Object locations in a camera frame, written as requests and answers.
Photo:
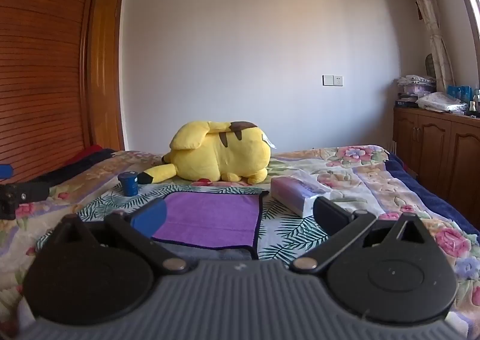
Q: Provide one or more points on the wooden cabinet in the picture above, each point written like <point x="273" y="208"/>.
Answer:
<point x="438" y="148"/>

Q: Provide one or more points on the wooden slatted wardrobe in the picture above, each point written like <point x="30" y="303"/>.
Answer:
<point x="41" y="62"/>

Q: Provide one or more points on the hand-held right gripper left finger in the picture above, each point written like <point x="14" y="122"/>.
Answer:
<point x="150" y="217"/>

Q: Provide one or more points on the white wall switch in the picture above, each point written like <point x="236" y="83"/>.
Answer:
<point x="333" y="80"/>

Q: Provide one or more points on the purple tissue pack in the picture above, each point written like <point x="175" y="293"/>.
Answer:
<point x="296" y="195"/>

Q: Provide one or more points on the white plastic bag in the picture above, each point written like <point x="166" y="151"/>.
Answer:
<point x="440" y="103"/>

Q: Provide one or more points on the blue box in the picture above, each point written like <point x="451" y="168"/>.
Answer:
<point x="459" y="92"/>

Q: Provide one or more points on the patterned curtain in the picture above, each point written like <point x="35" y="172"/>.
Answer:
<point x="431" y="21"/>

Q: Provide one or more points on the red cloth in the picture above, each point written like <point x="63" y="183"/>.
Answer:
<point x="87" y="152"/>

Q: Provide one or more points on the purple towel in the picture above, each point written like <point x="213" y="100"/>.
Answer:
<point x="210" y="218"/>

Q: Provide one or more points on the wooden door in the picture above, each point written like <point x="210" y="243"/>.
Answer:
<point x="105" y="73"/>

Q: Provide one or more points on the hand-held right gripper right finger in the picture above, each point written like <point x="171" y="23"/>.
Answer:
<point x="329" y="212"/>

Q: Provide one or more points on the dark cloth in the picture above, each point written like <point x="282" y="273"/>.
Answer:
<point x="77" y="167"/>

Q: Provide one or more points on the clutter on cabinet top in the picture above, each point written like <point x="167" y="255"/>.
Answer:
<point x="415" y="88"/>

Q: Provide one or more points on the grey towel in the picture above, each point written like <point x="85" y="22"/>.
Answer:
<point x="210" y="251"/>

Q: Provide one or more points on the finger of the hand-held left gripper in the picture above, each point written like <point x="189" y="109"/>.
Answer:
<point x="24" y="193"/>
<point x="4" y="171"/>

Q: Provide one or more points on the yellow plush toy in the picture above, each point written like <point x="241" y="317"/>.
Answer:
<point x="221" y="154"/>

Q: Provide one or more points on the navy blue blanket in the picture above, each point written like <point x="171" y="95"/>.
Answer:
<point x="431" y="197"/>

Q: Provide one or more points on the blue cup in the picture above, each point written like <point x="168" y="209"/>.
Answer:
<point x="128" y="184"/>

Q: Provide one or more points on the small bottle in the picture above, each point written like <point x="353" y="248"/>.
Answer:
<point x="473" y="105"/>

